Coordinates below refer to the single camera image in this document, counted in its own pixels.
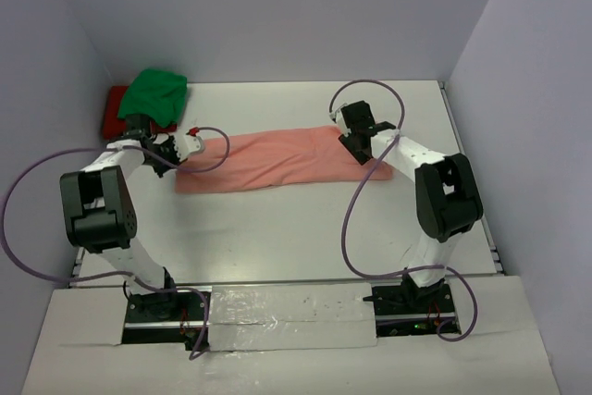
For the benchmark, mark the red folded t-shirt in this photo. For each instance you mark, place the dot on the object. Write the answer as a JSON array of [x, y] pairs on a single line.
[[113, 126]]

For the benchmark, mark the green folded t-shirt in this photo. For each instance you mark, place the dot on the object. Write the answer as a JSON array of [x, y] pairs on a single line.
[[158, 94]]

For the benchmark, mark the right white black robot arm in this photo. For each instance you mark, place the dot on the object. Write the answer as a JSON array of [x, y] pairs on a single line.
[[447, 200]]

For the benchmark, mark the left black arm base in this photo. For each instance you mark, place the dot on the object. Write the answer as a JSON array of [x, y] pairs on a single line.
[[164, 319]]

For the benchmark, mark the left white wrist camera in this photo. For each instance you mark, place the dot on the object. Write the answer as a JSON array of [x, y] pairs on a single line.
[[190, 143]]

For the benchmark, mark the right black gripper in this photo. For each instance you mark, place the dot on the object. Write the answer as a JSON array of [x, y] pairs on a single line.
[[348, 141]]

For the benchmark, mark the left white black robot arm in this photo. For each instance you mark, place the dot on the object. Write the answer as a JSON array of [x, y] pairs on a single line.
[[98, 210]]

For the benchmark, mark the silver tape patch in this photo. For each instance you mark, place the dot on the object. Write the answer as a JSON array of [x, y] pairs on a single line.
[[291, 317]]

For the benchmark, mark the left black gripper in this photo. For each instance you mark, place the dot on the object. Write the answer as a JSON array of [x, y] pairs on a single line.
[[170, 144]]

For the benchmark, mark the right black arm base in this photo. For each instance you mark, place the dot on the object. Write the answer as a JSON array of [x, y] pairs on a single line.
[[395, 316]]

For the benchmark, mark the salmon pink t-shirt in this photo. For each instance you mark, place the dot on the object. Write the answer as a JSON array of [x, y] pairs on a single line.
[[271, 159]]

